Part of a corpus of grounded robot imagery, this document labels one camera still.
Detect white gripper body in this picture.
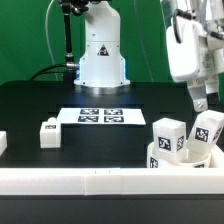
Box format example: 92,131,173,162
166,13,224,82

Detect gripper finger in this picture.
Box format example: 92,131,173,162
187,78,208,112
205,75,220,104

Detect white round stool seat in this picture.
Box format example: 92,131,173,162
146,143,211,169

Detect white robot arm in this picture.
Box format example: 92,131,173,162
160,0,224,112

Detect white sheet with markers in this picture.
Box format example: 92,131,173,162
57,108,146,125

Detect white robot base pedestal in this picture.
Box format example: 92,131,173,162
74,1,130,88

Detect white U-shaped fence wall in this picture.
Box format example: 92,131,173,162
0,131,224,196

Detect black cables at base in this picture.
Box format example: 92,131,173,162
29,63,78,82

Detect black camera stand pole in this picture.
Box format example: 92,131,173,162
59,0,89,68

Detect white cable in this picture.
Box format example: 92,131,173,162
44,0,59,81

